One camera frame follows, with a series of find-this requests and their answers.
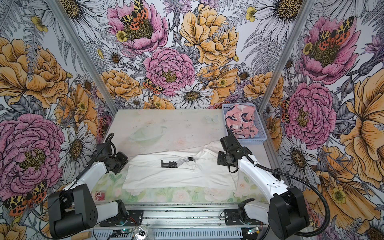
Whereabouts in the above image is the white t-shirt with robot print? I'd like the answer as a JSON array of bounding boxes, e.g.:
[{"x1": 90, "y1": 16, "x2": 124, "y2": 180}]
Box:
[{"x1": 123, "y1": 141, "x2": 239, "y2": 190}]

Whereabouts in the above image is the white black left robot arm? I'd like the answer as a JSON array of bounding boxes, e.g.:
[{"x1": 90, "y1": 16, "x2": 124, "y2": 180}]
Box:
[{"x1": 48, "y1": 152, "x2": 128, "y2": 240}]

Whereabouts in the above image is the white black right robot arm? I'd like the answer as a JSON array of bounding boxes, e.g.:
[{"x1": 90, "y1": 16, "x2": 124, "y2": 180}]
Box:
[{"x1": 218, "y1": 149, "x2": 310, "y2": 240}]

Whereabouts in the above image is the light blue perforated laundry basket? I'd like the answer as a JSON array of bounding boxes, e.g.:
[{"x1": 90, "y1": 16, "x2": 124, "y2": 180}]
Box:
[{"x1": 222, "y1": 104, "x2": 267, "y2": 145}]

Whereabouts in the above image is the pink patterned garment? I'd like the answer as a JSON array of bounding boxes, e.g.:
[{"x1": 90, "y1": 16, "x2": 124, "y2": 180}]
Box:
[{"x1": 225, "y1": 104, "x2": 259, "y2": 139}]

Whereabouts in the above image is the silver round can top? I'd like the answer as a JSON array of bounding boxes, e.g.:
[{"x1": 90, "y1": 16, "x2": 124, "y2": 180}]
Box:
[{"x1": 133, "y1": 225, "x2": 155, "y2": 240}]

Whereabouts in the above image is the wooden stick end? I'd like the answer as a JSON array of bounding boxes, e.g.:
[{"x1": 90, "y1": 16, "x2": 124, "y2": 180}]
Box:
[{"x1": 71, "y1": 231, "x2": 92, "y2": 240}]

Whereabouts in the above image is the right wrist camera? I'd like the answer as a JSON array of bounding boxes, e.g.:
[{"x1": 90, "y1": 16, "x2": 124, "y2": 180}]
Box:
[{"x1": 220, "y1": 136, "x2": 241, "y2": 153}]

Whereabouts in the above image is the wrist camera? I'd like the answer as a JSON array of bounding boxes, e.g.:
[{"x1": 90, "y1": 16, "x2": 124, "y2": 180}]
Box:
[
  {"x1": 95, "y1": 143, "x2": 116, "y2": 162},
  {"x1": 220, "y1": 136, "x2": 241, "y2": 153}
]

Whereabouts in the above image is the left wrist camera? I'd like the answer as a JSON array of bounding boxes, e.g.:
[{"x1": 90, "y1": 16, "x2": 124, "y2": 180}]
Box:
[{"x1": 95, "y1": 143, "x2": 116, "y2": 162}]

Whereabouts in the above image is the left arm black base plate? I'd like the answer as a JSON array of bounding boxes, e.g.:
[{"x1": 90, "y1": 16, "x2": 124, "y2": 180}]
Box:
[{"x1": 99, "y1": 210, "x2": 144, "y2": 227}]

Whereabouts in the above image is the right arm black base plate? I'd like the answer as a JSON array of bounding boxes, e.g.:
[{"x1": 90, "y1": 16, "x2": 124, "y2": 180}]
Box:
[{"x1": 219, "y1": 209, "x2": 262, "y2": 226}]

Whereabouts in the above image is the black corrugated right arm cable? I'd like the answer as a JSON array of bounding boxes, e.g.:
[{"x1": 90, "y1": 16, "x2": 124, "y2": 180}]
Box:
[{"x1": 225, "y1": 124, "x2": 331, "y2": 238}]

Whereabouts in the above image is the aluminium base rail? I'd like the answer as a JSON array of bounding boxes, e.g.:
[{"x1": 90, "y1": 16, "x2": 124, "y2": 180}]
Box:
[{"x1": 78, "y1": 202, "x2": 310, "y2": 230}]

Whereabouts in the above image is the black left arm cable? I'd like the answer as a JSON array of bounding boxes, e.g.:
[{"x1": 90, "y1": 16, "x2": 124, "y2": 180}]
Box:
[{"x1": 38, "y1": 132, "x2": 117, "y2": 240}]

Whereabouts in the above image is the grey slotted cable duct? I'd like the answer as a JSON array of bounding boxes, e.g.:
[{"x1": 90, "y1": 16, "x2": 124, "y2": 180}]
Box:
[{"x1": 94, "y1": 228, "x2": 243, "y2": 240}]

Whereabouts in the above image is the left aluminium corner post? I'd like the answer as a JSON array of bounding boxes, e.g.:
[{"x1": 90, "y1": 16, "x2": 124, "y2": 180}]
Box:
[{"x1": 47, "y1": 1, "x2": 119, "y2": 115}]

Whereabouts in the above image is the aluminium corner post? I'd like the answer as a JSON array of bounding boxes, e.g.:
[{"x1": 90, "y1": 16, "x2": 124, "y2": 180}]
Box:
[
  {"x1": 47, "y1": 1, "x2": 119, "y2": 115},
  {"x1": 258, "y1": 0, "x2": 316, "y2": 113}
]

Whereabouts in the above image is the right aluminium corner post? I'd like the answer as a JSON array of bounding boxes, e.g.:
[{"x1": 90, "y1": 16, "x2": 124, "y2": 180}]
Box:
[{"x1": 258, "y1": 0, "x2": 316, "y2": 113}]

